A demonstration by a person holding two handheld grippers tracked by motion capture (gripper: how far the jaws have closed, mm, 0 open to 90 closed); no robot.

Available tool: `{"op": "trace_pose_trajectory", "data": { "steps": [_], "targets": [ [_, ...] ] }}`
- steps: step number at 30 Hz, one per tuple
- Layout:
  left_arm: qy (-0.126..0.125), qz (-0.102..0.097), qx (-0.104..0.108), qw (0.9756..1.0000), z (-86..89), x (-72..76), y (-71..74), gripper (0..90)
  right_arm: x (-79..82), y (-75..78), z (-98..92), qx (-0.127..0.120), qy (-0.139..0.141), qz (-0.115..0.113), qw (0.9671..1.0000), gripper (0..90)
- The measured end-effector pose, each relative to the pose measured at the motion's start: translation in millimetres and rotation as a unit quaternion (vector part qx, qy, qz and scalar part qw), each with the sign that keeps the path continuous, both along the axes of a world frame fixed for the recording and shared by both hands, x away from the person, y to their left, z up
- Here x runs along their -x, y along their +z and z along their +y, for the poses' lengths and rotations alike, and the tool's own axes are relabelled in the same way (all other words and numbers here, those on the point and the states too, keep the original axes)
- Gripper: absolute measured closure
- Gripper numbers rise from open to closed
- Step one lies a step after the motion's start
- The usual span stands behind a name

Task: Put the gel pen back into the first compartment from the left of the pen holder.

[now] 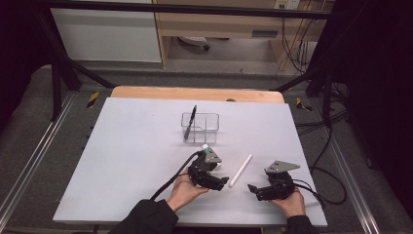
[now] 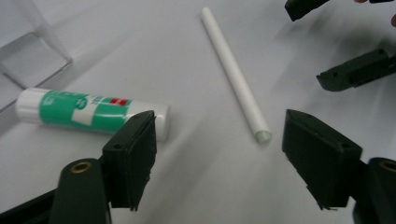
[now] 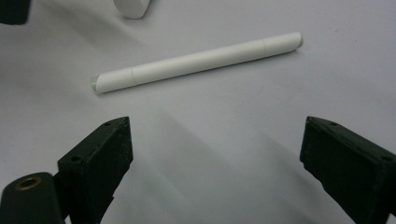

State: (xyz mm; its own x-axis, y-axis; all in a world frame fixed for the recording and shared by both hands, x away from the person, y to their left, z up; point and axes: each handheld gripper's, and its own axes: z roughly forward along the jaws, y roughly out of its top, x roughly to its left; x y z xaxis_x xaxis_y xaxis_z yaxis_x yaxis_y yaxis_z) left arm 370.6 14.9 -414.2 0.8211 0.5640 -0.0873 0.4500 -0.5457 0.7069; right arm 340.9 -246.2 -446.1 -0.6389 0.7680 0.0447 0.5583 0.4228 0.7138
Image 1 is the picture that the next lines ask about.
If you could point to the white power strip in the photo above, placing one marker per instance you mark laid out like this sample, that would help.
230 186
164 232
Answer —
287 4

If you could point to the yellow and black tape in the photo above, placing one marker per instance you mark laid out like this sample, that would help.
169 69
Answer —
303 104
93 99

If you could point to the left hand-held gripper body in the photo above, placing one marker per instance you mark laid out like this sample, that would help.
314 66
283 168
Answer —
203 177

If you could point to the white cabinet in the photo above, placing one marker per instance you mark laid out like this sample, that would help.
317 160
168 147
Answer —
107 34

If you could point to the person's right hand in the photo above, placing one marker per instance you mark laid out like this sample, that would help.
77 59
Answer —
292 204

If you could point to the office chair base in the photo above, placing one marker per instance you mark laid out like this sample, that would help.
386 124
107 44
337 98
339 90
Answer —
195 40

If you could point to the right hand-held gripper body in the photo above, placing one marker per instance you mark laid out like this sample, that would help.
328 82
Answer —
279 188

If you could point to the wooden desk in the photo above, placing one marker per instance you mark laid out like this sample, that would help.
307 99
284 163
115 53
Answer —
227 24

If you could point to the white board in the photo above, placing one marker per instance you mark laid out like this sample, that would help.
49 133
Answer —
130 169

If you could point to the clear plastic organizer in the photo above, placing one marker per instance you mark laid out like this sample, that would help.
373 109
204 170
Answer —
207 128

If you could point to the black pen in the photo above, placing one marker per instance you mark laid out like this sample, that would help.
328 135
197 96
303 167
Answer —
190 122

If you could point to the green and white glue stick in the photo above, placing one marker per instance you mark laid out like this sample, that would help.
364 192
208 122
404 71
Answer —
205 147

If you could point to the aluminium rail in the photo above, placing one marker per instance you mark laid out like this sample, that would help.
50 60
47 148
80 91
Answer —
39 149
352 182

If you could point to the black metal frame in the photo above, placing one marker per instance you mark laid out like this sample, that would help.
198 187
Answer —
181 8

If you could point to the person's left hand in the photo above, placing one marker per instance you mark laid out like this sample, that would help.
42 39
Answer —
183 191

